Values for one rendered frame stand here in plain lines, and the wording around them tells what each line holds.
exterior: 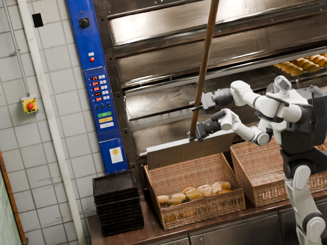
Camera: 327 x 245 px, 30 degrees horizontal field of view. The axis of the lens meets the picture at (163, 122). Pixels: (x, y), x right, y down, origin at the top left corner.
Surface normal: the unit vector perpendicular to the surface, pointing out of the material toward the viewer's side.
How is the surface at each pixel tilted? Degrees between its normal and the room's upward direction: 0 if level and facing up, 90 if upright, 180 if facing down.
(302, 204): 90
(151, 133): 70
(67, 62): 90
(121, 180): 0
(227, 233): 90
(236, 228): 91
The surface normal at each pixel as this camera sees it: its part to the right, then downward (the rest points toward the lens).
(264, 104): -0.34, 0.03
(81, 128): 0.18, 0.29
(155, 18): 0.11, -0.04
